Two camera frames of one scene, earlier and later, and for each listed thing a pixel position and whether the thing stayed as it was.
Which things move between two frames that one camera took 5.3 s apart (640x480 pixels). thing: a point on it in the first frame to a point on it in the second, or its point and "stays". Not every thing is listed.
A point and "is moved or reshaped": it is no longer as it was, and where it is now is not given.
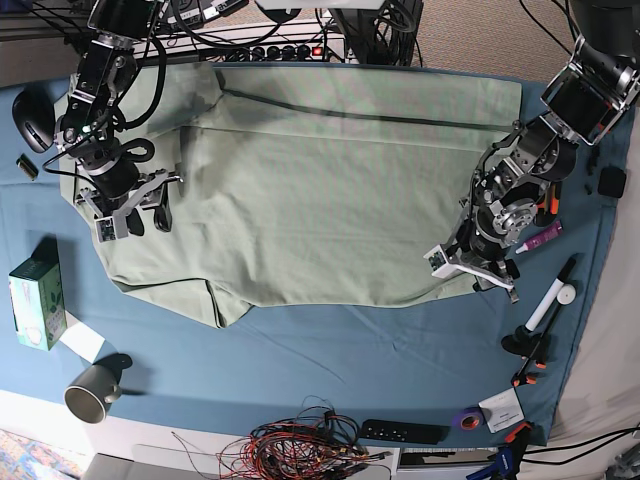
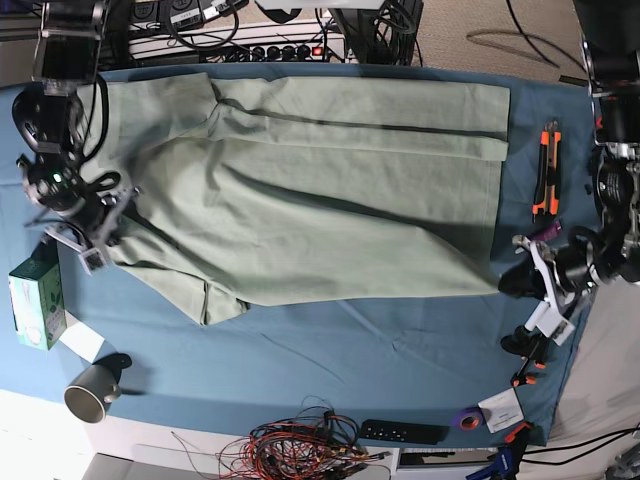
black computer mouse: x=35 y=111 stays
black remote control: x=431 y=434 stays
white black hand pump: x=526 y=341 stays
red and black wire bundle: x=314 y=443 stays
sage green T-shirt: x=310 y=183 is moved or reshaped
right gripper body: x=150 y=195 to x=97 y=223
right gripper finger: x=163 y=218 to x=113 y=238
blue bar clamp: x=508 y=456 stays
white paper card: x=502 y=410 stays
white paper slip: x=85 y=341 stays
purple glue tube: x=551 y=232 stays
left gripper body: x=483 y=256 to x=567 y=276
